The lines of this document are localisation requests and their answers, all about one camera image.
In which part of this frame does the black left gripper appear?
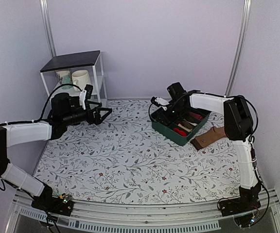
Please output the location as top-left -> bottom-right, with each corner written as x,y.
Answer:
62,100 -> 112,126

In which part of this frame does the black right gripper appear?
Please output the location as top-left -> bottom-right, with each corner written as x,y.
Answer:
157,101 -> 188,125

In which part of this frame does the green divided organizer tray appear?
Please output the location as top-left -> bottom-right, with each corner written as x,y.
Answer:
150,108 -> 211,146

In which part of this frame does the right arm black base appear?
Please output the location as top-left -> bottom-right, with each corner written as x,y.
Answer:
217,185 -> 261,216

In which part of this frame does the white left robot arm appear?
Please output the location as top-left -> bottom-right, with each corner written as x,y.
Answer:
0,92 -> 112,211

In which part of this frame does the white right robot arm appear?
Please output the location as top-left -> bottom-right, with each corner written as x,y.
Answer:
151,82 -> 262,212

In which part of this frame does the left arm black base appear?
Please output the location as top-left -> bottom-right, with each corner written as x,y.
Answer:
31,186 -> 74,216

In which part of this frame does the brown cream rolled sock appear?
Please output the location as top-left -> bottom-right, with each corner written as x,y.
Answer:
177,121 -> 198,132

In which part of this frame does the red rolled sock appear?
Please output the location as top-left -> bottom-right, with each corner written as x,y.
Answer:
174,128 -> 187,137

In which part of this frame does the cream white mug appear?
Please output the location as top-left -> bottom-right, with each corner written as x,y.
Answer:
71,70 -> 91,90

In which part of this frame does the white shelf black top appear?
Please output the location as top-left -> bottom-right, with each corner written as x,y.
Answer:
40,50 -> 107,107

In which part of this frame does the teal patterned mug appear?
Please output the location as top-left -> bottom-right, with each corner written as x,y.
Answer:
55,69 -> 72,85

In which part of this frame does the plain brown sock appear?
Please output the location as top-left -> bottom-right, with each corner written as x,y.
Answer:
191,126 -> 226,150

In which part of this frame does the floral patterned table mat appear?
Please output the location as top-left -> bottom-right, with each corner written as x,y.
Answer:
34,100 -> 244,205

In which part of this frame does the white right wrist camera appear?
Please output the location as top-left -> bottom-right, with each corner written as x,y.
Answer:
151,97 -> 170,111

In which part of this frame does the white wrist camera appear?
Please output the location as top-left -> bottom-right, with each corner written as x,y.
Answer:
79,84 -> 93,110
151,97 -> 170,111

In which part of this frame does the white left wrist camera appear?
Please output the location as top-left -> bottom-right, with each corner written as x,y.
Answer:
79,84 -> 93,110

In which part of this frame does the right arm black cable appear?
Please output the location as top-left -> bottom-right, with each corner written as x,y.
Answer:
148,93 -> 271,209

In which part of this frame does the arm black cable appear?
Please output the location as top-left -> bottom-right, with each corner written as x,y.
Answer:
148,93 -> 271,209
33,83 -> 82,122

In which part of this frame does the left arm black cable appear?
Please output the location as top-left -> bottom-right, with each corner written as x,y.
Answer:
33,83 -> 82,122

